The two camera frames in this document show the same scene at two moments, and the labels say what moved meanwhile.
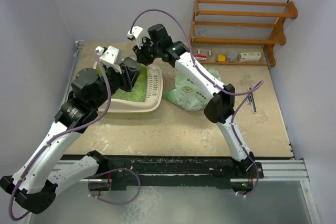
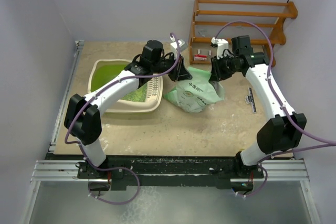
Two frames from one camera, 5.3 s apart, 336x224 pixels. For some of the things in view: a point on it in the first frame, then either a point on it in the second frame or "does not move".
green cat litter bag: (188, 93) does not move
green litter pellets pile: (139, 91) does not move
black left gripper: (127, 77) to (179, 72)
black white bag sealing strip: (251, 99) does not move
